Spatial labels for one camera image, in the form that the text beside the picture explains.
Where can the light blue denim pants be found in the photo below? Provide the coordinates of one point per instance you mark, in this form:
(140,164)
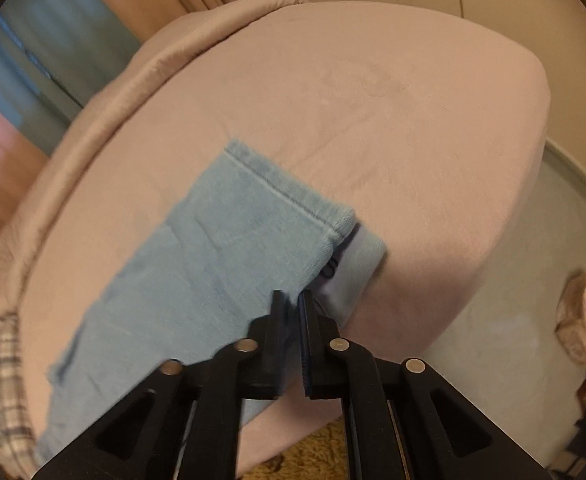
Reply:
(198,260)

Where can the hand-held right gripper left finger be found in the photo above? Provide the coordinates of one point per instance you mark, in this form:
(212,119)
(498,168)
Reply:
(276,320)

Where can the pink and blue curtain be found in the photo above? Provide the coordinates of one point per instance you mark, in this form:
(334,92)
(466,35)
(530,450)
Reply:
(33,50)

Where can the plaid cloth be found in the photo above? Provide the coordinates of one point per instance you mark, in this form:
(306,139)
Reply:
(3,385)

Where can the bed with pink sheet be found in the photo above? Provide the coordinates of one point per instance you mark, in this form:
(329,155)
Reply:
(373,160)

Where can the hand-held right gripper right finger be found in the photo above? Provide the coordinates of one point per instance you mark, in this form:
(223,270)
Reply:
(305,330)

